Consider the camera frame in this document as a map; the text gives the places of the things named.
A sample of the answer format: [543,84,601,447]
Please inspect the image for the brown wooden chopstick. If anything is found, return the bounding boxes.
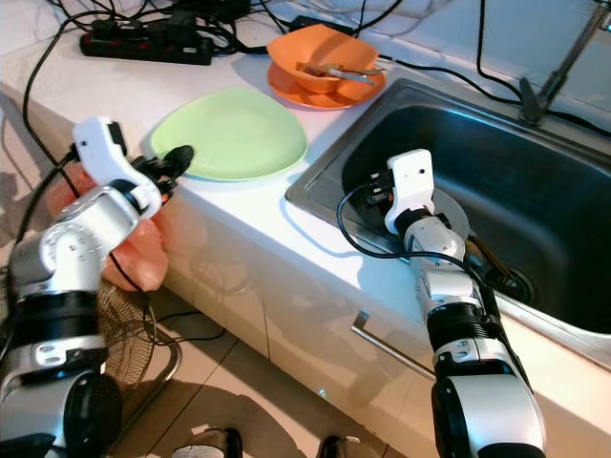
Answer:
[296,60,373,85]
[466,234,526,287]

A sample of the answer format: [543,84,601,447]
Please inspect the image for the white kitchen cabinet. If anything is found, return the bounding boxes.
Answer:
[0,86,611,458]

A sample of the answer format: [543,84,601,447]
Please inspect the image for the green plate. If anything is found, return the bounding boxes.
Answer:
[150,86,308,182]

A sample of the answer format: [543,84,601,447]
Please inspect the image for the red plastic bag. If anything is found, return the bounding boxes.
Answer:
[48,167,163,292]

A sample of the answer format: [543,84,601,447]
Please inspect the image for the orange plate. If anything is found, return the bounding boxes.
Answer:
[267,59,388,111]

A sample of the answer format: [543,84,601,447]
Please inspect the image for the black power strip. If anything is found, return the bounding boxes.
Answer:
[81,21,214,66]

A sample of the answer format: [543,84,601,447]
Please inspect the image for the metal spoon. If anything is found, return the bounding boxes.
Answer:
[344,62,390,77]

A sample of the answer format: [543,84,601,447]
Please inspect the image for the large black power adapter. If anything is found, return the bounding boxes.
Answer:
[167,0,240,20]

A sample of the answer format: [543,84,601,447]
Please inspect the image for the orange bowl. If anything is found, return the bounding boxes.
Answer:
[265,24,388,94]

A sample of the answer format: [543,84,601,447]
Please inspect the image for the metal floor fan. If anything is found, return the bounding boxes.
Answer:
[95,281,184,392]

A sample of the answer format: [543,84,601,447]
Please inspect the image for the stainless steel sink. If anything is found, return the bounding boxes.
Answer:
[284,78,611,335]

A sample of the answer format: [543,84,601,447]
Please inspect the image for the dark metal faucet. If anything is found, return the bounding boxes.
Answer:
[518,0,611,123]

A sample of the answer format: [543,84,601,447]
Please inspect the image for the small black power adapter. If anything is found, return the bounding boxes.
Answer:
[289,14,330,31]

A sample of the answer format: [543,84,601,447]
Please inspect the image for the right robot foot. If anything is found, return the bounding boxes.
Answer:
[320,434,388,458]

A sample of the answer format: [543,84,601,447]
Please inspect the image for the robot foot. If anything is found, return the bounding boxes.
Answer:
[320,434,388,458]
[181,429,246,458]

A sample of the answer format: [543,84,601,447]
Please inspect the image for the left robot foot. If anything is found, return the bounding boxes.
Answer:
[181,429,246,458]

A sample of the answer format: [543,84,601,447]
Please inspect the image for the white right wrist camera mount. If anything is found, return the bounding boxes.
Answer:
[385,150,436,235]

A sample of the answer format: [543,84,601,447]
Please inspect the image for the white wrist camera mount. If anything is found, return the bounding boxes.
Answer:
[72,116,163,216]
[385,150,436,235]

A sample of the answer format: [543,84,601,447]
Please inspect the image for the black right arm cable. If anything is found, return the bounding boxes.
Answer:
[337,181,502,330]

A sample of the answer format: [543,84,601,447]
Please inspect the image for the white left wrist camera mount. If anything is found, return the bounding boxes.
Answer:
[72,116,163,216]

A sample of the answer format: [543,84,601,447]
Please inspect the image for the black power strip cord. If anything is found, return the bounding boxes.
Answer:
[32,29,92,173]

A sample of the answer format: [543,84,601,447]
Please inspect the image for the metal cabinet handle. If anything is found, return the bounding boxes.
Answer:
[351,310,440,380]

